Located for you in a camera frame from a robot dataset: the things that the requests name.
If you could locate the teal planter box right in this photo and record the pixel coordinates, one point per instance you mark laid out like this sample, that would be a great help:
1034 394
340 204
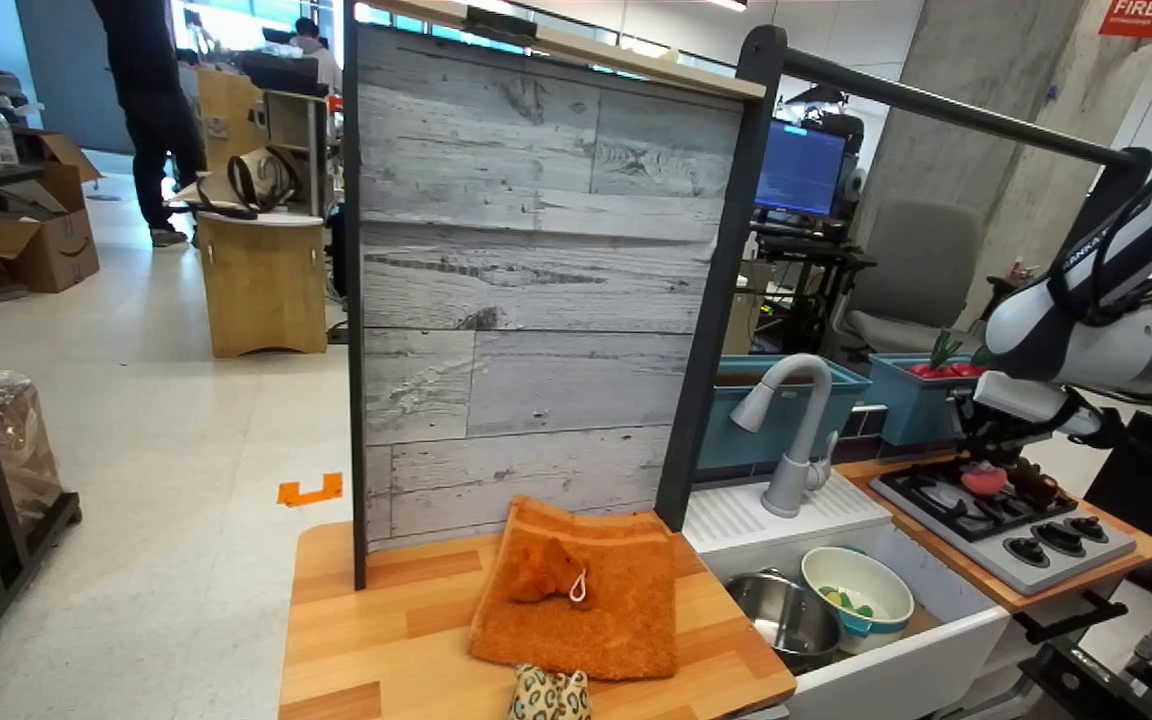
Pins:
921 401

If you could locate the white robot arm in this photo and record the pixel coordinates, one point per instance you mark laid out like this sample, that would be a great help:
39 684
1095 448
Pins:
1072 335

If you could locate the teal planter box left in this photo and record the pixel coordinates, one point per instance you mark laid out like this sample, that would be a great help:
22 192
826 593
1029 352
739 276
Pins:
728 448

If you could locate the orange towel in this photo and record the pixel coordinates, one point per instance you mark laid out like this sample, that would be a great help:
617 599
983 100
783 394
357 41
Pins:
583 593

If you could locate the grey office chair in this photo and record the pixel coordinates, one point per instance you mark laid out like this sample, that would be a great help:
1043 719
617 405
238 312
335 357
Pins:
921 260

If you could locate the toy stove top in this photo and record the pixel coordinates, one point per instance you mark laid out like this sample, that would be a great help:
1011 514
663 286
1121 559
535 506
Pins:
1024 542

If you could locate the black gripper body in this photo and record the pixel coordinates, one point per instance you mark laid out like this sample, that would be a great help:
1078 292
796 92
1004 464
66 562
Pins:
992 432

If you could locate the wooden stool cabinet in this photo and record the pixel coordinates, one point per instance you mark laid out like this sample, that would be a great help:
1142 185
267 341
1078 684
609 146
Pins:
267 281

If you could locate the orange floor bracket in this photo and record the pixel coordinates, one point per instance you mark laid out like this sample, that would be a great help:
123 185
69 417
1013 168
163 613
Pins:
296 492

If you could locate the grey toy faucet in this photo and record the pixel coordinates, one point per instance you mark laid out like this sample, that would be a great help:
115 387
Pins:
796 471

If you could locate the white sink unit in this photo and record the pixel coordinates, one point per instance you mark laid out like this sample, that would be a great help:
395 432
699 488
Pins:
905 673

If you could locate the green plush toy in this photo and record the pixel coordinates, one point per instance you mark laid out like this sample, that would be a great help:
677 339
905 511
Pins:
836 599

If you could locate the cardboard box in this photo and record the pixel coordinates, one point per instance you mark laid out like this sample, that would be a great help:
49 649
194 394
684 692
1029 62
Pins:
45 233

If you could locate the white teal-rimmed pot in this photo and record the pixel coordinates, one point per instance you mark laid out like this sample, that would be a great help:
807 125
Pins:
861 579

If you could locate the steel pot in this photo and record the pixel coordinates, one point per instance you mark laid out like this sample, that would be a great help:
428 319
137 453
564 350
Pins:
787 613

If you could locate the pink plush toy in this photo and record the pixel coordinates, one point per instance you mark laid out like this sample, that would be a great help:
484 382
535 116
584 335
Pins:
985 482

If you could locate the grey wood backsplash panel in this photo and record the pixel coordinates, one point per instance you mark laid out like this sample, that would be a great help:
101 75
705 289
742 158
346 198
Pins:
535 256

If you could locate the person standing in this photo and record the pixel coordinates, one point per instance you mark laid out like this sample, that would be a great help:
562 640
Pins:
163 125

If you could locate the teal planter box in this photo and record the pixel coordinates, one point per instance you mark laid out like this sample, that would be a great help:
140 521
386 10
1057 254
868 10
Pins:
728 448
921 401

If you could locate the patterned small cloth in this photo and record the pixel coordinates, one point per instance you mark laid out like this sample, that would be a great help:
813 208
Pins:
550 692

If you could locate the blue monitor screen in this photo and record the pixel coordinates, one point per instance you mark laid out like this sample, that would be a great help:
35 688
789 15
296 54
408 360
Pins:
801 168

